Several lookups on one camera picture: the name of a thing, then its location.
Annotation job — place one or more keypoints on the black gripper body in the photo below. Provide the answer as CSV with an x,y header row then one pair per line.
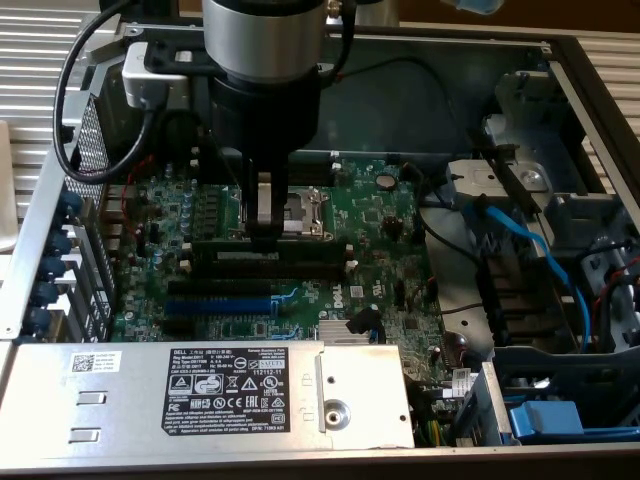
x,y
265,115

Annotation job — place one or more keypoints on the green RAM stick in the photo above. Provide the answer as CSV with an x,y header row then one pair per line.
x,y
310,246

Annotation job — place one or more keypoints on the black RAM slot white latches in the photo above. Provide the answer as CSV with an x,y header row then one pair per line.
x,y
300,271
187,248
310,177
310,164

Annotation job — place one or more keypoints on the long black expansion slot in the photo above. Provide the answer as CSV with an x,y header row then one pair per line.
x,y
220,288

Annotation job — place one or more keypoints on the blue expansion slot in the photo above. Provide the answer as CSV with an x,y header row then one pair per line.
x,y
220,305

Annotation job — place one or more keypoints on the green Dell motherboard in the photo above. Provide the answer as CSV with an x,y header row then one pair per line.
x,y
370,215

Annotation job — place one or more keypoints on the open metal PC case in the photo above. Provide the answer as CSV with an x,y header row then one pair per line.
x,y
400,110

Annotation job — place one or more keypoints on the short black expansion slot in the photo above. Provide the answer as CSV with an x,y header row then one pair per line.
x,y
179,326

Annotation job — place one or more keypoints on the round coin battery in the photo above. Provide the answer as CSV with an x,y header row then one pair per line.
x,y
385,180

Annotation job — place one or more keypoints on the silver finned chipset heatsink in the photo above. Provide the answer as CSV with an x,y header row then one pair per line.
x,y
335,331

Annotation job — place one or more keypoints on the blue card retainer clip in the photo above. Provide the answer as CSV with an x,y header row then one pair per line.
x,y
37,318
47,293
71,204
60,244
52,267

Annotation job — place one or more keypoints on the silver power supply black label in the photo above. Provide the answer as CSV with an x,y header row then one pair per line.
x,y
125,400

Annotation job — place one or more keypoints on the grey metal disk bay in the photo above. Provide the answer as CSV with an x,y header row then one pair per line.
x,y
540,150

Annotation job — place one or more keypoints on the blue plastic drive latch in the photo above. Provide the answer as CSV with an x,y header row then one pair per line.
x,y
545,420

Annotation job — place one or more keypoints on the CPU socket metal frame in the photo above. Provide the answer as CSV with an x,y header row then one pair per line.
x,y
310,210

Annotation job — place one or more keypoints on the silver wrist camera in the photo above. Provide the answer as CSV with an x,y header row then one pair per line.
x,y
145,85

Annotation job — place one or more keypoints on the silver metal corner bracket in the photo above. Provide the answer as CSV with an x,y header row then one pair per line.
x,y
92,45

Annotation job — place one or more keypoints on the black plastic drive bracket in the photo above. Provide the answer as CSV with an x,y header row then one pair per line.
x,y
520,300

